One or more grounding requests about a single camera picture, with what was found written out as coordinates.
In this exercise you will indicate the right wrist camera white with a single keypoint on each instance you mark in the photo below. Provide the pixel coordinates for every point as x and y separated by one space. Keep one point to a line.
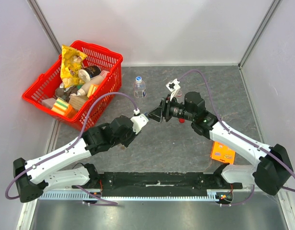
173 87

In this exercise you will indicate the wooden block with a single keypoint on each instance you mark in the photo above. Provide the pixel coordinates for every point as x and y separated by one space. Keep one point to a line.
77 102

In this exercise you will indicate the yellow wafer pack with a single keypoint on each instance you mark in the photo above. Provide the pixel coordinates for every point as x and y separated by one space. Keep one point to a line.
92 90

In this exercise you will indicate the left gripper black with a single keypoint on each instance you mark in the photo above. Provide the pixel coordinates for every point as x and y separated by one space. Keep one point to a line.
126 143

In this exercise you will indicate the yellow chips bag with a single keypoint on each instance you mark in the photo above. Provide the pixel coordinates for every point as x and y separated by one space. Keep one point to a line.
71 62

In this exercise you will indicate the white cable duct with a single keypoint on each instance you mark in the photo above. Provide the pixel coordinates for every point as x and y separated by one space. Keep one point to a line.
81 195

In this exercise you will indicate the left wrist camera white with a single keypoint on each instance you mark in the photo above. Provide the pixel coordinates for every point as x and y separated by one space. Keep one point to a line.
139 120

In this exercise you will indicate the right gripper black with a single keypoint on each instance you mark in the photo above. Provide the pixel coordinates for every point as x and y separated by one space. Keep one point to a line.
165 110

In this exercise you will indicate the striped yellow green sponge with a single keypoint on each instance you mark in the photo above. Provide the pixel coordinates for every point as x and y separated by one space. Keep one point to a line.
60 106

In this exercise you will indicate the orange snack box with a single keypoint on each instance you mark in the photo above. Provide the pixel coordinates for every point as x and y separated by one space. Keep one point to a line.
222 153

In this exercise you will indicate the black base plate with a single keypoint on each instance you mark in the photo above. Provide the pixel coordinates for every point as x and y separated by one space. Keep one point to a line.
144 179

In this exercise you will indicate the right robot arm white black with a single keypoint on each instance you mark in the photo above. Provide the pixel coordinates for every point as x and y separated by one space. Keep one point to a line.
270 166

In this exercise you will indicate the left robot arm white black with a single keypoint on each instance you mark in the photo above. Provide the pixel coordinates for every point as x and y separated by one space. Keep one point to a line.
34 177

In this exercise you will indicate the brown cup with lid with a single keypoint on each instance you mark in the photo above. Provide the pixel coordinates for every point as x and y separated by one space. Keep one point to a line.
87 73

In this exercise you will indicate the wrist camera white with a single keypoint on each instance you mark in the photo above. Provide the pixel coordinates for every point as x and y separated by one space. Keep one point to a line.
139 120
173 87

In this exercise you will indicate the beige sauce bottle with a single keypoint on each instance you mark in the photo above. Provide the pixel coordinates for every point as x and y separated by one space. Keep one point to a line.
97 80

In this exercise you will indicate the orange packet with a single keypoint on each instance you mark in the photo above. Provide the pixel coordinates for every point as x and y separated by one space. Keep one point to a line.
70 112

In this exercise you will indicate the small clear water bottle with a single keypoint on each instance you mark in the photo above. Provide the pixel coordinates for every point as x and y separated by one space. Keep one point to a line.
139 88

